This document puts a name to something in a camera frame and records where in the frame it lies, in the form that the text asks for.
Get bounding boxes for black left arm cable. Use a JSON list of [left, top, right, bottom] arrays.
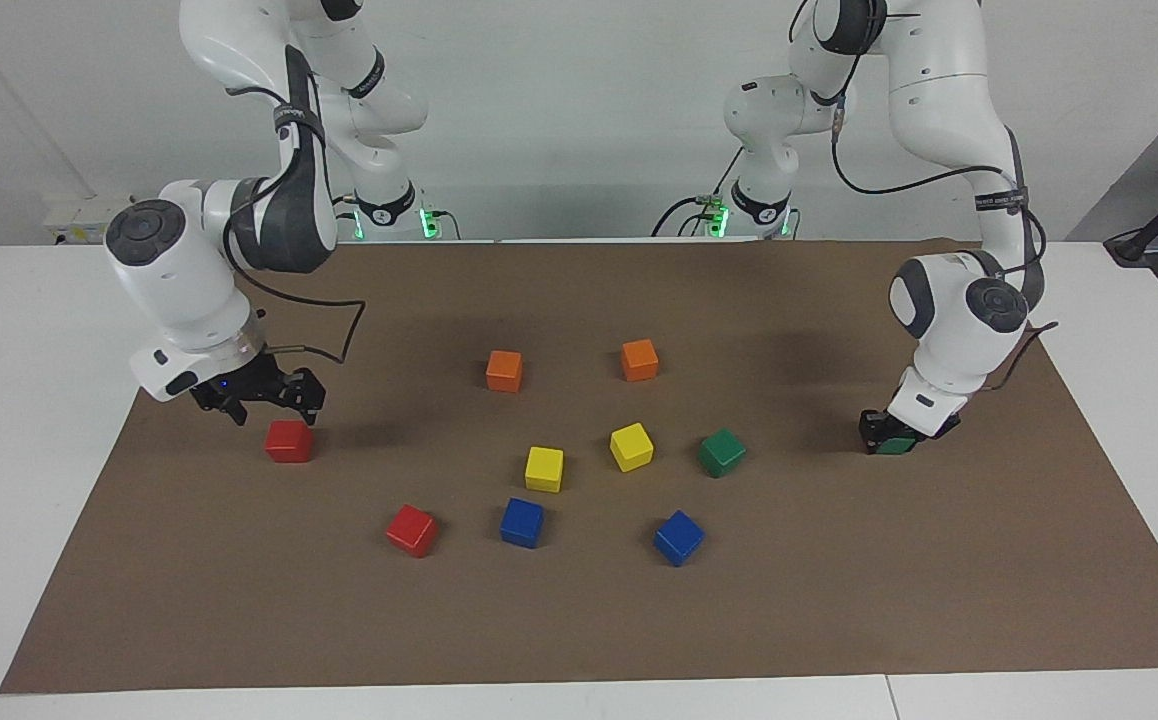
[[789, 0, 1060, 393]]

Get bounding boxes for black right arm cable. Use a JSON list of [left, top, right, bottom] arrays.
[[222, 85, 368, 364]]

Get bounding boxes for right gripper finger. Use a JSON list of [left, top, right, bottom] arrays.
[[191, 392, 248, 426], [274, 368, 325, 423]]

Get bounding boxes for black left base cables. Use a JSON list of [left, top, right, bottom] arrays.
[[651, 150, 745, 239]]

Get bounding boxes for red wooden block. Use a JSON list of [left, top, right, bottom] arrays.
[[265, 419, 316, 464], [385, 504, 440, 559]]

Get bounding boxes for orange wooden block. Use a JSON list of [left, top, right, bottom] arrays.
[[620, 338, 661, 383], [485, 349, 525, 394]]

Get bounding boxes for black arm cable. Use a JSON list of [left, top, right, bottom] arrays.
[[789, 0, 1060, 393], [222, 85, 368, 364]]

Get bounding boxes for black base cables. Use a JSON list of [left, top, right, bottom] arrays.
[[334, 195, 461, 242], [651, 150, 745, 239]]

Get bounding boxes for brown table mat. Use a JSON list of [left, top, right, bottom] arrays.
[[0, 238, 1158, 695]]

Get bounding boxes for white power box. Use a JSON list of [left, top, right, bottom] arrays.
[[44, 195, 140, 247]]

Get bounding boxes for yellow wooden block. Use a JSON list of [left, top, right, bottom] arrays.
[[524, 446, 566, 494], [609, 422, 656, 473]]

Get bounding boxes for blue wooden block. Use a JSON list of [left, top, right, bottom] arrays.
[[653, 510, 706, 568], [499, 497, 546, 550]]

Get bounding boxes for black right base cables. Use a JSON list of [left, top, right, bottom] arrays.
[[334, 195, 461, 242]]

